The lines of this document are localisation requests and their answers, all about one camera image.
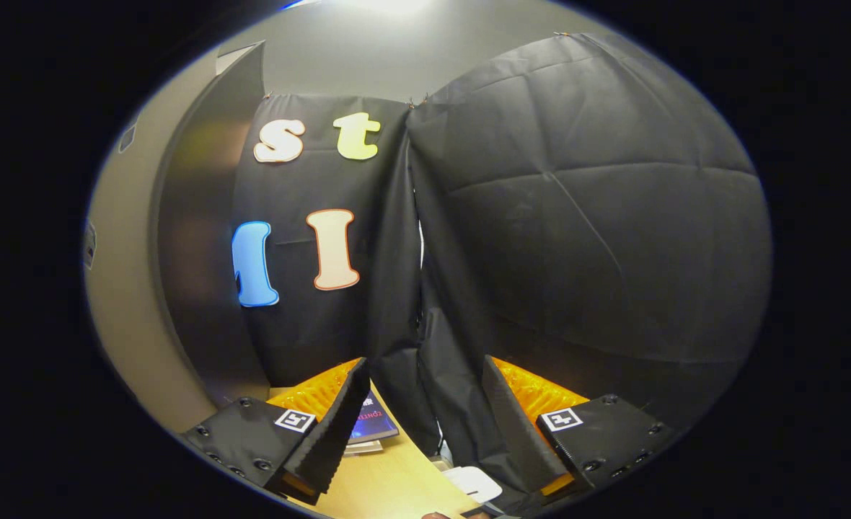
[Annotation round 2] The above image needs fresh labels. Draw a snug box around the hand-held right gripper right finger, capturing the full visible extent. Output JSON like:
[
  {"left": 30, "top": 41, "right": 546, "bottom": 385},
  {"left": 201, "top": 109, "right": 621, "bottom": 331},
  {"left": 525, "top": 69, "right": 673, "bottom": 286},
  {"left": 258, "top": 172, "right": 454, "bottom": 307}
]
[{"left": 482, "top": 355, "right": 675, "bottom": 498}]

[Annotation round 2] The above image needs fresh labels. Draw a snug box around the grey double-door shoe cabinet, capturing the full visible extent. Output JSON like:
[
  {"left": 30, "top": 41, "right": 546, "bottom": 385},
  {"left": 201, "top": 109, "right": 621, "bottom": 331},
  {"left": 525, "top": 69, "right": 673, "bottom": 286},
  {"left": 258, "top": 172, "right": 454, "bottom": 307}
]
[{"left": 153, "top": 41, "right": 271, "bottom": 404}]

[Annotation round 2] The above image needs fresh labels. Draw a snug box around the white card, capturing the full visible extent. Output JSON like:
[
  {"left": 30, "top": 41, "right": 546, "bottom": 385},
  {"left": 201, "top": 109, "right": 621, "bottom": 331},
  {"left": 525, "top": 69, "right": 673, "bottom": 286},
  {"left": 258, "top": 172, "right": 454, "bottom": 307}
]
[{"left": 444, "top": 466, "right": 503, "bottom": 503}]

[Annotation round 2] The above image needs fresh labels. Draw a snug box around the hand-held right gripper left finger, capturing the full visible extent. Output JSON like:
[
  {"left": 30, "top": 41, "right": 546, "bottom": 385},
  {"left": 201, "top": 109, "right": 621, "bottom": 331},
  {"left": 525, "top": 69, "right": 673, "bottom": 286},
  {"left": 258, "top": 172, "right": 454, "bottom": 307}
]
[{"left": 180, "top": 357, "right": 372, "bottom": 505}]

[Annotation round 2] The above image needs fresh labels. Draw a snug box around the blue book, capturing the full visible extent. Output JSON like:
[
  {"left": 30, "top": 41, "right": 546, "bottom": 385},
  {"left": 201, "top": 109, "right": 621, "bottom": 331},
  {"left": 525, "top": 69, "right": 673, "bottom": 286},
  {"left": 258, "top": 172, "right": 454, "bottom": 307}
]
[{"left": 350, "top": 393, "right": 400, "bottom": 446}]

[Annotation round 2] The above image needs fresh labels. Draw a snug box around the black backdrop cloth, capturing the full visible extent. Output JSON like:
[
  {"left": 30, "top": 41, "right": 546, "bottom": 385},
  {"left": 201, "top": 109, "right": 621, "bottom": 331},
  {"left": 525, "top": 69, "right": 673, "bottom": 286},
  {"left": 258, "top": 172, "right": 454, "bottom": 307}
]
[{"left": 231, "top": 32, "right": 772, "bottom": 476}]

